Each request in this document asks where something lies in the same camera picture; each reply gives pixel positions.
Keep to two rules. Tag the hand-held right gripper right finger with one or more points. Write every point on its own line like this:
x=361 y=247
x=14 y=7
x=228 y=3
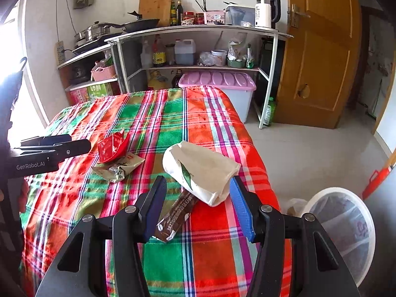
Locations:
x=243 y=212

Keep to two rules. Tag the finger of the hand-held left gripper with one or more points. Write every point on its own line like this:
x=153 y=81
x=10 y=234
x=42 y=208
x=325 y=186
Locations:
x=55 y=139
x=74 y=148

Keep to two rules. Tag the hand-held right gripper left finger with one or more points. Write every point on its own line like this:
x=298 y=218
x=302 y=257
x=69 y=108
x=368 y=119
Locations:
x=154 y=210

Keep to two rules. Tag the red snack wrapper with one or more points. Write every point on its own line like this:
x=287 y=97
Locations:
x=111 y=147

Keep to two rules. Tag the white paper bag green print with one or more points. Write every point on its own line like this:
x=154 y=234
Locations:
x=201 y=167

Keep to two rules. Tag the white trash bin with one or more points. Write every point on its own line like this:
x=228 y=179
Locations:
x=343 y=232

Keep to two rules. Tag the person's left hand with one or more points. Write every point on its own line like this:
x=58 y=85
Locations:
x=23 y=196

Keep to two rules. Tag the brown snack wrapper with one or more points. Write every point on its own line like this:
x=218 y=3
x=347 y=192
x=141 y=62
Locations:
x=176 y=219

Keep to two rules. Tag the pink cardboard box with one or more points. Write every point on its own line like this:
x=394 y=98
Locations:
x=79 y=96

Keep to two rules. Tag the translucent plastic bag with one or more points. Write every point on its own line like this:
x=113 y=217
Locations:
x=294 y=207

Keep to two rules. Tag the beige snack wrapper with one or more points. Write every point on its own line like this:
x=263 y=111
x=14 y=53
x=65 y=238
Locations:
x=130 y=161

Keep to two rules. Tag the green cardboard box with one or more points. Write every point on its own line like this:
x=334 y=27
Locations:
x=99 y=90

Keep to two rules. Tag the black kitchen appliance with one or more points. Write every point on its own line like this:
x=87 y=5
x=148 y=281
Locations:
x=79 y=74

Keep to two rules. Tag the pink woven basket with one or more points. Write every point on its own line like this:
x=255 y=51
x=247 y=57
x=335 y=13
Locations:
x=103 y=74

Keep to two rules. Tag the yellow power strip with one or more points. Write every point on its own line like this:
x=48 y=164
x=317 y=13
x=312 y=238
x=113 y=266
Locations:
x=59 y=52

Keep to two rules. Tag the grey metal shelf rack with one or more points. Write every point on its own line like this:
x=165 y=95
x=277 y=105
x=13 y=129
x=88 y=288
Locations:
x=89 y=58

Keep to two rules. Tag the plaid tablecloth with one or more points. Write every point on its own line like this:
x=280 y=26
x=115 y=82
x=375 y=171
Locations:
x=173 y=123

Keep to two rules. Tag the black induction cooker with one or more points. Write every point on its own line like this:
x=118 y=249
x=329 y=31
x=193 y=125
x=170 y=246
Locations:
x=92 y=45

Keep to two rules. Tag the green plastic bottle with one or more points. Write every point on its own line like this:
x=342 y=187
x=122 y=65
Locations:
x=269 y=113

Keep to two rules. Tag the yellow cooking oil bottle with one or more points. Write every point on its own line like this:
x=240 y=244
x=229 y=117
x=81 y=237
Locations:
x=157 y=82

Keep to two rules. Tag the steel steamer pot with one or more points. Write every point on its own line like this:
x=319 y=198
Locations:
x=92 y=32

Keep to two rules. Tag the clear plastic bottle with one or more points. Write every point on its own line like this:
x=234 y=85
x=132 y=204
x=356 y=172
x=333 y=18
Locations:
x=146 y=57

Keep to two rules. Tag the dark vinegar bottle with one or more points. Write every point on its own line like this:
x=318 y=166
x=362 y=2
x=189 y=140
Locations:
x=177 y=79

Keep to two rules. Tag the soy sauce bottle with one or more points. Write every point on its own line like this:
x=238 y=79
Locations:
x=159 y=55

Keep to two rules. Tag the storage box with pink lid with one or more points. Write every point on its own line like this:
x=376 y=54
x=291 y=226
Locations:
x=216 y=80

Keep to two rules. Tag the red plastic item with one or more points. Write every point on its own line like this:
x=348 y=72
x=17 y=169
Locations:
x=376 y=181

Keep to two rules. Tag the black wok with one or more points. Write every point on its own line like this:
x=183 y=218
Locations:
x=142 y=24

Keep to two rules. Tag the white jerrycan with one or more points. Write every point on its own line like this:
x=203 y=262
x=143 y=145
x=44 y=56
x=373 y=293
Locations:
x=185 y=54

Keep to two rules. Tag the green bowl with bags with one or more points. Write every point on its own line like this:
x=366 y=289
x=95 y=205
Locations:
x=239 y=57

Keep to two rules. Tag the white plastic tub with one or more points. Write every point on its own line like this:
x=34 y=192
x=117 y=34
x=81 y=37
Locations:
x=219 y=58

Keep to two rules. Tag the crumpled clear plastic bag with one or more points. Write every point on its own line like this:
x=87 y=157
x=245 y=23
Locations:
x=205 y=59

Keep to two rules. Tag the dark glass bottle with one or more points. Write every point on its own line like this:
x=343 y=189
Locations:
x=180 y=15
x=173 y=15

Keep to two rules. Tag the white metal shelf rack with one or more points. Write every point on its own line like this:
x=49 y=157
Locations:
x=191 y=31

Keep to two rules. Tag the wooden cutting board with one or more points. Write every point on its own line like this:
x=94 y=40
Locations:
x=156 y=3

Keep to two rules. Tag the red sauce jar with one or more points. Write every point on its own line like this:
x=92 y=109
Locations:
x=200 y=18
x=188 y=18

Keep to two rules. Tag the wooden door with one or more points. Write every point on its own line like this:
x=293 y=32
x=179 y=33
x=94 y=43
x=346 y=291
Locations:
x=318 y=52

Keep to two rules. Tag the pink chopstick holder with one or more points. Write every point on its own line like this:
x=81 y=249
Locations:
x=214 y=18

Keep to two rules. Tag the bunch of chopsticks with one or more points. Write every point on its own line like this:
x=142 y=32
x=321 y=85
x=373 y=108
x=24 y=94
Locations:
x=202 y=5

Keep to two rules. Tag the grey plastic container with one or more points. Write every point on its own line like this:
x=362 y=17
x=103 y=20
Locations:
x=239 y=16

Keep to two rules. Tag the white electric kettle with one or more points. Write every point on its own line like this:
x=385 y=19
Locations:
x=264 y=12

